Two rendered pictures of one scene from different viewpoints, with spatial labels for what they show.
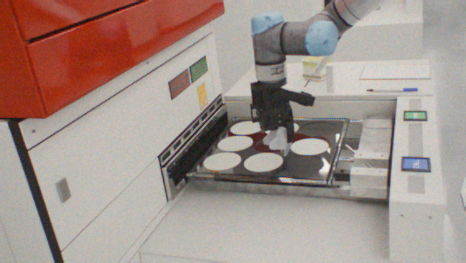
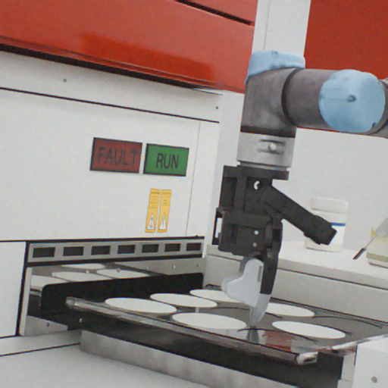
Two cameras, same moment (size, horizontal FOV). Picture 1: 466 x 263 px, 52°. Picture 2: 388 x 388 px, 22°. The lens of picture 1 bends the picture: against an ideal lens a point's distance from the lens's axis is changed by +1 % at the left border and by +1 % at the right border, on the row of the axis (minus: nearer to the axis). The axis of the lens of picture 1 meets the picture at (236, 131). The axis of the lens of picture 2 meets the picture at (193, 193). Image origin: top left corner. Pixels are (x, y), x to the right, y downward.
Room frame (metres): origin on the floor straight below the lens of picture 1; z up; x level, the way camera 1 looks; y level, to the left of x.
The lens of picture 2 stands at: (-0.26, -0.28, 1.14)
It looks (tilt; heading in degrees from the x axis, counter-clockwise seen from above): 3 degrees down; 11
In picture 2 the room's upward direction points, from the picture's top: 7 degrees clockwise
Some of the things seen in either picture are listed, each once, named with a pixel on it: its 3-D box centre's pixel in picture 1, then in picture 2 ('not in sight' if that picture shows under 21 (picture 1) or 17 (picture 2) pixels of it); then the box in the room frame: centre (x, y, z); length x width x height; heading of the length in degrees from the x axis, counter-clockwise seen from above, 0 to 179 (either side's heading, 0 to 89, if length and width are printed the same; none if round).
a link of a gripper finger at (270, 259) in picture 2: (286, 126); (267, 261); (1.08, -0.12, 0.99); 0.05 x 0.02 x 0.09; 20
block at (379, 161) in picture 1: (371, 160); not in sight; (1.02, -0.32, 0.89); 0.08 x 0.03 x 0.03; 68
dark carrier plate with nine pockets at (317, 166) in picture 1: (272, 145); (245, 316); (1.18, -0.09, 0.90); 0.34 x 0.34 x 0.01; 68
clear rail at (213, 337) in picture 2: (255, 178); (176, 328); (1.01, -0.03, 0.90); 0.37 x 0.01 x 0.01; 68
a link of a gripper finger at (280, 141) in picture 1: (280, 143); (246, 292); (1.08, -0.10, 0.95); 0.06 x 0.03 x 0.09; 110
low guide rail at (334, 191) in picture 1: (285, 188); (233, 379); (1.04, -0.10, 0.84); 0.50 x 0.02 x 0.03; 68
